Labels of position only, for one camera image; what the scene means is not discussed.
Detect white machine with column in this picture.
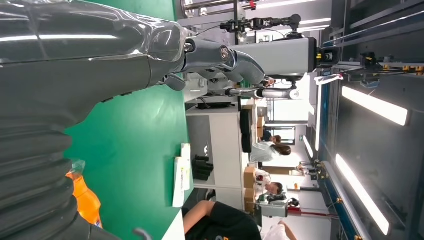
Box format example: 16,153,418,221
183,71,243,111

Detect white tube with yellow label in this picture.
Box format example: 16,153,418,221
180,143,192,193
172,156,186,209

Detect black dumbbells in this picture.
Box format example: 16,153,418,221
192,154,215,182

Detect white cabinet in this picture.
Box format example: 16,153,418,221
185,107,250,210

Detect black chair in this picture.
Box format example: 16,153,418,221
240,109,255,154

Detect brown cardboard box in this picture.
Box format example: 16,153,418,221
256,115,266,138
243,166,258,190
244,188,257,213

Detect white desk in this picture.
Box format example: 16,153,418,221
162,210,186,240

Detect grey background robot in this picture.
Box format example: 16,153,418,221
225,36,342,101

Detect person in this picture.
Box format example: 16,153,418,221
261,130,282,144
255,168,285,197
183,200,263,240
263,221,298,240
250,142,292,164

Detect grey box machine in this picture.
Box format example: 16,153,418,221
258,202,289,219

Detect long ceiling light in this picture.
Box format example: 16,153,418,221
303,135,314,159
335,153,391,237
342,86,409,127

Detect black camera rig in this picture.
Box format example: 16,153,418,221
220,13,302,35

